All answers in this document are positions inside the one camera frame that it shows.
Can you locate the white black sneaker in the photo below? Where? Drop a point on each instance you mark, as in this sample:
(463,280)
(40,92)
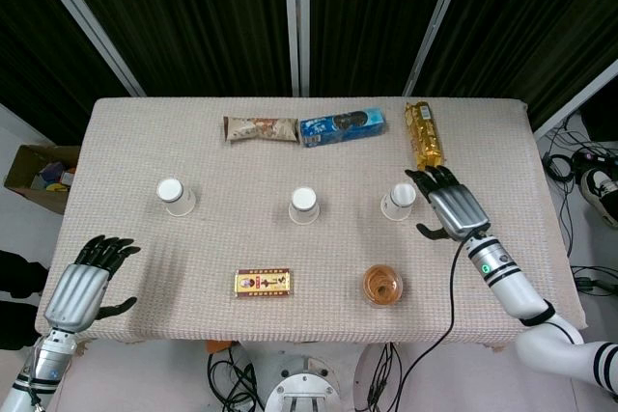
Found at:
(598,190)

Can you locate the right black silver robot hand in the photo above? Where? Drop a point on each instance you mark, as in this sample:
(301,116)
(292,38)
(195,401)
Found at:
(456,209)

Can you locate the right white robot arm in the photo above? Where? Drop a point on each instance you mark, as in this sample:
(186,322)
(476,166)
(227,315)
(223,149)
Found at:
(512,286)

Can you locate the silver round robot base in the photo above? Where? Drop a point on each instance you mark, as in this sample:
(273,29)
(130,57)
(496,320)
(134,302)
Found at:
(301,385)

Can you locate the gold foil cookie package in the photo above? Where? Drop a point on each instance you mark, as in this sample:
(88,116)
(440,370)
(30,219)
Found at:
(425,137)

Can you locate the clear rubber band tub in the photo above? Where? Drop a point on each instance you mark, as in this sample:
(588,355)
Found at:
(383,285)

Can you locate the yellow red flat box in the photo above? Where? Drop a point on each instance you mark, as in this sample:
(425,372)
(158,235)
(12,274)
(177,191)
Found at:
(263,282)

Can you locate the brown cardboard box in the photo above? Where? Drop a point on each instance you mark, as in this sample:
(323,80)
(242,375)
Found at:
(29,175)

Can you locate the blue cookie box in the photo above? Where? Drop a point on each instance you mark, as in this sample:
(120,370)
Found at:
(343,127)

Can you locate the brown snack bag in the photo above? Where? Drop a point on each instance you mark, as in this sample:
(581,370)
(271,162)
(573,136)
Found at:
(261,129)

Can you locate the beige woven tablecloth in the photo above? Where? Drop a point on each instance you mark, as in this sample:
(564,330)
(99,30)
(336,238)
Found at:
(217,243)

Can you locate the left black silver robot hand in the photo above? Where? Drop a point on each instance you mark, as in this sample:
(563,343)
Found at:
(77,286)

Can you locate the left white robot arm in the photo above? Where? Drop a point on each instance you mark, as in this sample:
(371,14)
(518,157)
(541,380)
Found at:
(38,368)

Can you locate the white partition post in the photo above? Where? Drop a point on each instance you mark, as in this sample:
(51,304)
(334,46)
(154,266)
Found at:
(87,21)
(437,21)
(297,21)
(574,101)

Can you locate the white paper cup blue stripe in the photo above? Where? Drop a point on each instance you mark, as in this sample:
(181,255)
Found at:
(398,204)
(176,202)
(304,209)

